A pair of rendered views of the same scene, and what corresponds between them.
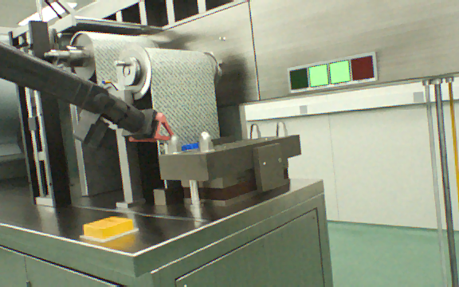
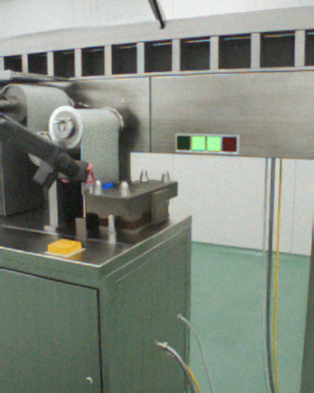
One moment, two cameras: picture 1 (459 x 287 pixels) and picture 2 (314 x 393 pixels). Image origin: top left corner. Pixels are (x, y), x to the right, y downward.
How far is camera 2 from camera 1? 56 cm
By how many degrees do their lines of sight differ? 15
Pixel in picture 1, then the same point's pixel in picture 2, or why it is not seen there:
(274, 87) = (164, 145)
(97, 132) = (50, 178)
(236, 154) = (142, 197)
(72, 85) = (49, 149)
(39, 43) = not seen: outside the picture
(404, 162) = (233, 191)
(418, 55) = (265, 142)
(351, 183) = (186, 206)
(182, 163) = (107, 203)
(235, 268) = (142, 275)
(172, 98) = (92, 150)
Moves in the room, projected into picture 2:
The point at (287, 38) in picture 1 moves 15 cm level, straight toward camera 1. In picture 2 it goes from (178, 111) to (183, 111)
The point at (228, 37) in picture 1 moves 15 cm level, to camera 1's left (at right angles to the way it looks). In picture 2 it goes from (129, 99) to (92, 99)
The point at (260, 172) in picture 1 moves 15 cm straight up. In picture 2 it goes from (155, 211) to (155, 167)
